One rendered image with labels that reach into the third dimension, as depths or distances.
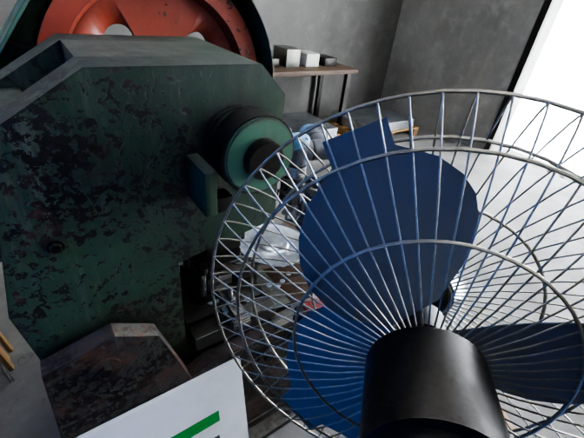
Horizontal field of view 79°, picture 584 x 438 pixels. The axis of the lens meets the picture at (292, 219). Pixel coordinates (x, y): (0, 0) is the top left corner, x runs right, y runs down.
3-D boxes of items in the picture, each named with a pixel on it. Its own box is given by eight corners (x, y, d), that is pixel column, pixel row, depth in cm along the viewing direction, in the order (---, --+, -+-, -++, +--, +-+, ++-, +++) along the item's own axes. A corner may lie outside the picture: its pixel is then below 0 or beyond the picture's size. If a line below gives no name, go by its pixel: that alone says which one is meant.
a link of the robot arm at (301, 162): (315, 138, 121) (292, 139, 118) (312, 168, 127) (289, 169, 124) (308, 130, 127) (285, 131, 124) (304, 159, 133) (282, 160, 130)
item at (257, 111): (265, 179, 98) (270, 96, 86) (288, 197, 91) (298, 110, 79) (188, 195, 87) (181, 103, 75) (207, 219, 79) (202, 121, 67)
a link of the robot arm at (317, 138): (331, 131, 134) (303, 132, 131) (343, 142, 125) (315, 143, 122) (328, 150, 138) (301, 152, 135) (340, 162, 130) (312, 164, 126)
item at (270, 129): (192, 109, 130) (189, 56, 120) (295, 189, 86) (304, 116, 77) (142, 113, 121) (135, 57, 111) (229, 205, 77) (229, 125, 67)
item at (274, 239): (319, 262, 136) (319, 261, 136) (245, 270, 127) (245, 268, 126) (295, 222, 159) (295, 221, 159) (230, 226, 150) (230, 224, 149)
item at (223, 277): (214, 258, 139) (214, 249, 136) (231, 282, 129) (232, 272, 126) (192, 266, 134) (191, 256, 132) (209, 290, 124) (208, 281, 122)
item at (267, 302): (222, 248, 159) (222, 237, 156) (275, 316, 129) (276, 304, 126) (153, 269, 143) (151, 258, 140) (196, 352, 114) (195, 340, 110)
